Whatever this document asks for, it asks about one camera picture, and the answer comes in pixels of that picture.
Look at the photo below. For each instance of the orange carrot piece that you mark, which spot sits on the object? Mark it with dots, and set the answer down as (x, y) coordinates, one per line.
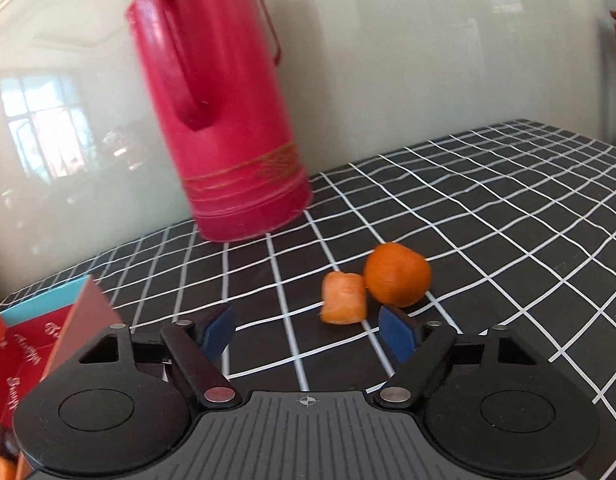
(344, 305)

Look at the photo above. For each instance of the black white checked tablecloth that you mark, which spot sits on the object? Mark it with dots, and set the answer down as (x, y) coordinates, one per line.
(488, 210)

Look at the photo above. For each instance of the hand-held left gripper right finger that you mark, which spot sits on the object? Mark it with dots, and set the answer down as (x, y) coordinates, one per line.
(395, 332)

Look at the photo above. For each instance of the small orange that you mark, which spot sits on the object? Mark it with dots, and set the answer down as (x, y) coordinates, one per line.
(398, 275)
(3, 467)

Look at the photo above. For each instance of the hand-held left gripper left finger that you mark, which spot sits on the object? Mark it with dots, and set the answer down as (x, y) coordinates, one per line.
(218, 332)

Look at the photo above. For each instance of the red thermos flask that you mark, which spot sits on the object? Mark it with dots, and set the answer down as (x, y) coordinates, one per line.
(223, 110)

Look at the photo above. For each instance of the green and red cardboard box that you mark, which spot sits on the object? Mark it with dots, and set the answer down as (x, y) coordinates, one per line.
(23, 360)

